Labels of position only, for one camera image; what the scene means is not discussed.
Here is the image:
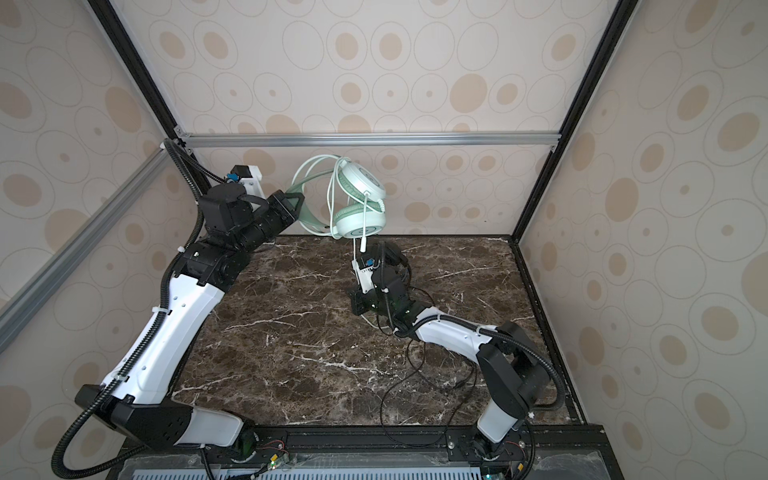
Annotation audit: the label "silver aluminium back rail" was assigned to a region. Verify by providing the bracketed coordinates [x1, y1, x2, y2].
[181, 131, 561, 148]

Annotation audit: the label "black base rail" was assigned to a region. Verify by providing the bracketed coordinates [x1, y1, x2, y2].
[108, 425, 623, 479]

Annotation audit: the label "silver aluminium rail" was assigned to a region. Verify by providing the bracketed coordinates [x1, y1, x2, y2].
[181, 131, 561, 148]
[1, 149, 170, 351]

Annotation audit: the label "mint green headphones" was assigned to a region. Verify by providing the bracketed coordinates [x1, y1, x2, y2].
[288, 154, 387, 251]

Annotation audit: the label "black vertical frame post left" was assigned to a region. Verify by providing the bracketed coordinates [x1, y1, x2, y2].
[86, 0, 211, 205]

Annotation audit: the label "black vertical frame post right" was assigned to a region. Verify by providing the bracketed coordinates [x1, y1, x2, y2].
[510, 0, 639, 246]

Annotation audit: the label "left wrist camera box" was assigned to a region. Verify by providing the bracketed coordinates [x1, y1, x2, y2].
[227, 165, 265, 198]

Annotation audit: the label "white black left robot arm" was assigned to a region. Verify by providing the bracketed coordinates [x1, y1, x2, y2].
[51, 140, 305, 479]

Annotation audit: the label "black vertical frame post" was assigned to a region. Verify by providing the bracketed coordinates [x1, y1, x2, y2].
[86, 0, 211, 205]
[510, 0, 639, 246]

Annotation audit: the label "silver aluminium left rail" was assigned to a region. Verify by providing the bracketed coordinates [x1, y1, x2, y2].
[1, 149, 170, 351]

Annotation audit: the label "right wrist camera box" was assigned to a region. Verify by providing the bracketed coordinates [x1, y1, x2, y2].
[352, 258, 377, 294]

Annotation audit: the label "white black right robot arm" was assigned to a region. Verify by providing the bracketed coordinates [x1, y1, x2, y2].
[349, 240, 566, 460]

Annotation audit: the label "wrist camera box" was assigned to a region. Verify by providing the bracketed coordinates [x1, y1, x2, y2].
[227, 165, 265, 198]
[352, 258, 377, 294]

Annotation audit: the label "black headphone cable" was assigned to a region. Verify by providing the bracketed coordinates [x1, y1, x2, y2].
[379, 287, 481, 448]

